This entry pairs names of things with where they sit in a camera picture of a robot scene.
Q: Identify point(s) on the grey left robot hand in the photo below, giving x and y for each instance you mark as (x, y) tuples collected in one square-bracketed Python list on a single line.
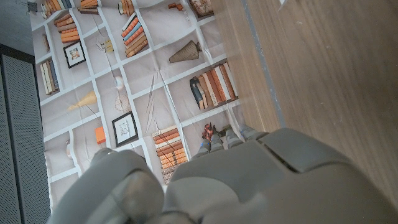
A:
[(255, 183)]

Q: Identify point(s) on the printed bookshelf backdrop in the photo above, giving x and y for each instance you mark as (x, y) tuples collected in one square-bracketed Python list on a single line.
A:
[(149, 68)]

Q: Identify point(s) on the dark perforated panel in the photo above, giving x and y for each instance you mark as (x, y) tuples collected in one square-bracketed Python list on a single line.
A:
[(18, 140)]

